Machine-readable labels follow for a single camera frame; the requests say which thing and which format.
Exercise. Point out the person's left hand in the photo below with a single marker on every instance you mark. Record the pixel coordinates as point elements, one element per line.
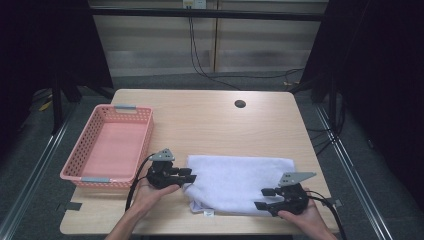
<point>150,196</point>

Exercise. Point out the white wall socket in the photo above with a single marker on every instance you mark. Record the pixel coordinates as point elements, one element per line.
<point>194,3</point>

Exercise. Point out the person's right hand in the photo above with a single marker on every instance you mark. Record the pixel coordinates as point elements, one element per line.
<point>306,220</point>

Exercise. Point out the black curtain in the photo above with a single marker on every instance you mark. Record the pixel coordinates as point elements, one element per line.
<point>40,50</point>
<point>383,83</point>

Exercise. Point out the pink perforated plastic basket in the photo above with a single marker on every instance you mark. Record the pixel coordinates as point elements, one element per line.
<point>113,146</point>

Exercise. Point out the black horizontal bar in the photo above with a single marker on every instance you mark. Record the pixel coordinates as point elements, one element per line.
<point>206,14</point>

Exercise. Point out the grey tape piece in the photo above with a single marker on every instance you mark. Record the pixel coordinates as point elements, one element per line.
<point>337,202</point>

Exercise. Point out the black metal stand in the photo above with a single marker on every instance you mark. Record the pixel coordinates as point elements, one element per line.
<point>57,100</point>

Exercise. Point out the black tape piece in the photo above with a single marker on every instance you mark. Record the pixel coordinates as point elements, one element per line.
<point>71,206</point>

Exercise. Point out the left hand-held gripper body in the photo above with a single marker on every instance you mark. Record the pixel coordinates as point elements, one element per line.
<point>161,175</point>

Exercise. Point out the metal floor rail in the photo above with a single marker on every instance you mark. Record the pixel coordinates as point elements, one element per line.
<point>353,176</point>
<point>33,173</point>

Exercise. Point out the yellow floor object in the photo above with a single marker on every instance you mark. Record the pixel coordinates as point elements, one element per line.
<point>45,106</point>

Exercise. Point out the white patterned garment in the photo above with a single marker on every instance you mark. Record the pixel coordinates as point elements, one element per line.
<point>233,180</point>

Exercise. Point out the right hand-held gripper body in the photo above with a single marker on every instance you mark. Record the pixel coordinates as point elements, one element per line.
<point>293,200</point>

